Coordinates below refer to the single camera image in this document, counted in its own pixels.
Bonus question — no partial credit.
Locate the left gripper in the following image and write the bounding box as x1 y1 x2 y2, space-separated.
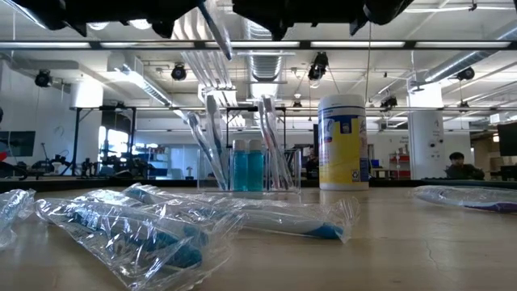
66 0 203 40

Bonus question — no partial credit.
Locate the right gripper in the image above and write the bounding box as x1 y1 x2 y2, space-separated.
232 0 367 40

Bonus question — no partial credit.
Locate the maroon toothbrush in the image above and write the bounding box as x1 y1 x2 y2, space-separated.
257 99 284 191

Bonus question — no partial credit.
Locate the clear acrylic organizer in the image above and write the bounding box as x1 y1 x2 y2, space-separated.
196 147 303 193

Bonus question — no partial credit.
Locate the small blue mouthwash bottle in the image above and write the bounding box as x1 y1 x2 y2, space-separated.
246 139 267 192
232 139 249 192

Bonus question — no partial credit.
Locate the purple toothbrush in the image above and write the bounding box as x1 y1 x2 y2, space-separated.
411 184 517 214

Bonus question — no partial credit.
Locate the black overhead rig bar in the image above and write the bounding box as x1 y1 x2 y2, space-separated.
0 39 517 51

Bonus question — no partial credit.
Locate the black ceiling spotlight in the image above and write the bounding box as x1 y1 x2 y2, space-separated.
307 51 330 82
380 95 400 111
33 69 53 89
171 62 188 82
455 65 477 82

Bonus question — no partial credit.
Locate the white round column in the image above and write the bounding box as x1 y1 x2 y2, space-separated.
406 82 446 181
69 80 105 110

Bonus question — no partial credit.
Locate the yellow wipes canister white lid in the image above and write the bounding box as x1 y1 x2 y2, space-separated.
317 94 371 192

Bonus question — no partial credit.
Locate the cluttered background workbench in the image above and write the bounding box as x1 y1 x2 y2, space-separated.
0 151 170 179

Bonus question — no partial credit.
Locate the red shelf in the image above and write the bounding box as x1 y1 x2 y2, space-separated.
388 152 412 179

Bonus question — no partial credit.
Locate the person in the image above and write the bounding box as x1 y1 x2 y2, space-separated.
443 151 485 182

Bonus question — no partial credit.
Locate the dark desk monitor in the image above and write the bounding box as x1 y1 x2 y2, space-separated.
496 120 517 158

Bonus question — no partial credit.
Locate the silver ventilation duct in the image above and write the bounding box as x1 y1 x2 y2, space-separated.
238 15 296 130

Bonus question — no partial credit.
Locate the slanted silver duct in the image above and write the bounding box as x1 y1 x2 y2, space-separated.
422 19 517 84

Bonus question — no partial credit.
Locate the dark wall screen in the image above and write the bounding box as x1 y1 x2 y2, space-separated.
0 129 36 158

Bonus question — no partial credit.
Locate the black aluminium table frame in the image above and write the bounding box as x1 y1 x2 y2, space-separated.
0 175 517 194

